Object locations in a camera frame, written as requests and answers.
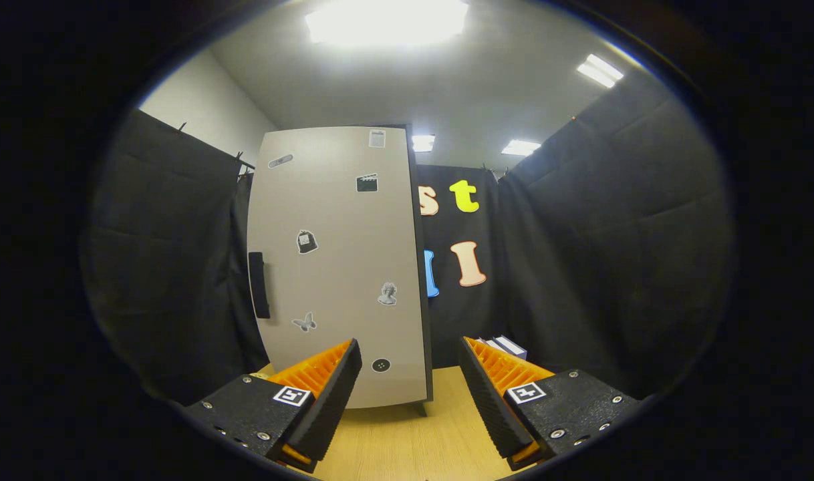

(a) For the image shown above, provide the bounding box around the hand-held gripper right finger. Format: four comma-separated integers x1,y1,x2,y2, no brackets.
457,336,642,472

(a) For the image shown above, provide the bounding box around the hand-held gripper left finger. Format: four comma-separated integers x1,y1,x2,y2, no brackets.
182,338,364,475

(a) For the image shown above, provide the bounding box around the beige cabinet door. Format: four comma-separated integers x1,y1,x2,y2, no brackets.
247,126,434,410

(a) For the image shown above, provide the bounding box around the black door handle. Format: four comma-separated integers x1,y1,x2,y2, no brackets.
248,252,271,319

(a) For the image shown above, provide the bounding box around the grey blue book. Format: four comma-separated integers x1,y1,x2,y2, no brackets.
493,335,528,360

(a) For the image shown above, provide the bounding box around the dark grey cabinet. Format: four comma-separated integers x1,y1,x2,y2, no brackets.
247,124,436,416

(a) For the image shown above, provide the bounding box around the black backdrop cloth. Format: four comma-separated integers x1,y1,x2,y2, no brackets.
80,67,738,405

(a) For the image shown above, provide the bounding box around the double strip ceiling light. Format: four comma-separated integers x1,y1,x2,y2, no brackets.
576,53,625,89

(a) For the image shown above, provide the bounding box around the large ceiling light panel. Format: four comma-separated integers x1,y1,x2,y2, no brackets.
305,0,470,47

